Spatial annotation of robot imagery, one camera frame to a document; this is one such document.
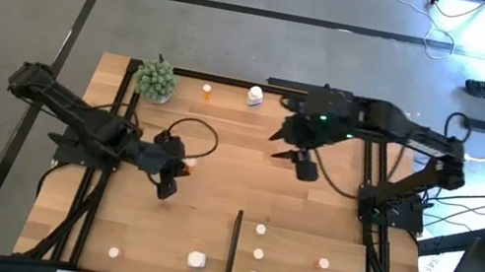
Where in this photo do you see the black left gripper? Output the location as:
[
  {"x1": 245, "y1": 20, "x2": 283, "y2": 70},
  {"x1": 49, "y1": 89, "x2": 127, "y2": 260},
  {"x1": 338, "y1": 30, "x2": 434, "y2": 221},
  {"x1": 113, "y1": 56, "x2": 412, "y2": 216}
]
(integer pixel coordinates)
[{"x1": 130, "y1": 125, "x2": 198, "y2": 205}]

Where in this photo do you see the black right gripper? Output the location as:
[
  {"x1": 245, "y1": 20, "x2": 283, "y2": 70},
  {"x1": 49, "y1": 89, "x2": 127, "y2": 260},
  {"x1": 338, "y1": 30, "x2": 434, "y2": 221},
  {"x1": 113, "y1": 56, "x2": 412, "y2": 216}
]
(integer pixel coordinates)
[{"x1": 264, "y1": 81, "x2": 362, "y2": 189}]

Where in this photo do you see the orange pill vial white cap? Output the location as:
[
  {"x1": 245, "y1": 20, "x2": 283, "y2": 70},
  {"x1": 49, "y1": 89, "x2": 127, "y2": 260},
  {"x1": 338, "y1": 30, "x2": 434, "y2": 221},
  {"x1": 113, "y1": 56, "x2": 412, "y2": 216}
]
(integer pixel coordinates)
[
  {"x1": 200, "y1": 82, "x2": 215, "y2": 102},
  {"x1": 180, "y1": 156, "x2": 198, "y2": 171}
]

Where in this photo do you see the black mounting bar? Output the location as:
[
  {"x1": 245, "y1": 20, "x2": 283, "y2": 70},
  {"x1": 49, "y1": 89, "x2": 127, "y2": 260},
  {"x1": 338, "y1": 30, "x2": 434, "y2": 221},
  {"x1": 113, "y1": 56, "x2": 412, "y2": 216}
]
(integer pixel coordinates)
[{"x1": 264, "y1": 72, "x2": 357, "y2": 103}]

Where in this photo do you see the green succulent in patterned pot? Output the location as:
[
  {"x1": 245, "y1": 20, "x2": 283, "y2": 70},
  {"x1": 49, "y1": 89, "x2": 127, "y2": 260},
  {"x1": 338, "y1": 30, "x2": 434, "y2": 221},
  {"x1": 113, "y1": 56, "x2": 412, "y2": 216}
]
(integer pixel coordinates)
[{"x1": 130, "y1": 55, "x2": 182, "y2": 106}]

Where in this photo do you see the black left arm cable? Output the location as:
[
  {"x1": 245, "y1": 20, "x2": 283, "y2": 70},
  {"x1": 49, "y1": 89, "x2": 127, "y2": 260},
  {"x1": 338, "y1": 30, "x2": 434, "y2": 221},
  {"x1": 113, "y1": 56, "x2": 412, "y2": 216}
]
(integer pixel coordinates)
[{"x1": 158, "y1": 112, "x2": 223, "y2": 166}]

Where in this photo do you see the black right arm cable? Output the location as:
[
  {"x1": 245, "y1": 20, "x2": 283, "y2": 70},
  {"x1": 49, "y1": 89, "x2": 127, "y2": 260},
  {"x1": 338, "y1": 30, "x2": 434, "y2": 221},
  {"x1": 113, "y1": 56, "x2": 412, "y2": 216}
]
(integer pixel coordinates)
[{"x1": 307, "y1": 148, "x2": 369, "y2": 202}]

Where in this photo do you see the black aluminium table frame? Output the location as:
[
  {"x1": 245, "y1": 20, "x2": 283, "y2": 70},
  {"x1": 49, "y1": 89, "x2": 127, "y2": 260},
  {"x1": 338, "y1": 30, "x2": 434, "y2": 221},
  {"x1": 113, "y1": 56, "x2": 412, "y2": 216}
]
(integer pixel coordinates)
[{"x1": 19, "y1": 44, "x2": 458, "y2": 272}]

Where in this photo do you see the white floor cable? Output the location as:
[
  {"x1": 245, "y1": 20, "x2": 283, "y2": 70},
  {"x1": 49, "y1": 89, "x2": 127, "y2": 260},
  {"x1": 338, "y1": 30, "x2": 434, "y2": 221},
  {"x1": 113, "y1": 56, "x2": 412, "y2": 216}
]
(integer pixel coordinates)
[{"x1": 344, "y1": 0, "x2": 463, "y2": 63}]

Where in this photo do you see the black floor cable with plug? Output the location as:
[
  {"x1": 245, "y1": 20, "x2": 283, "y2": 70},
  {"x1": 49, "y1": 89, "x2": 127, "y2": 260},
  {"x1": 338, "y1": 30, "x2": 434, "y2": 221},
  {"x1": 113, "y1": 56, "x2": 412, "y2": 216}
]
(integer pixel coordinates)
[{"x1": 421, "y1": 0, "x2": 485, "y2": 26}]

